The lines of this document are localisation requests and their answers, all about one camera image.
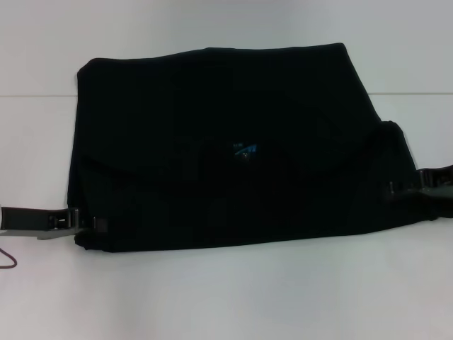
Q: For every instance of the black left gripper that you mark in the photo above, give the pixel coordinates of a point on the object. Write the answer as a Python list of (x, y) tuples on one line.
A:
[(24, 217)]

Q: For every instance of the black shirt with FREE print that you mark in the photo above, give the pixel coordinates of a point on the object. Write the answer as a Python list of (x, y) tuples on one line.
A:
[(230, 141)]

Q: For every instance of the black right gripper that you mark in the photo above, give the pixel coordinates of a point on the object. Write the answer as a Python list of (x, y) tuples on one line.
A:
[(442, 182)]

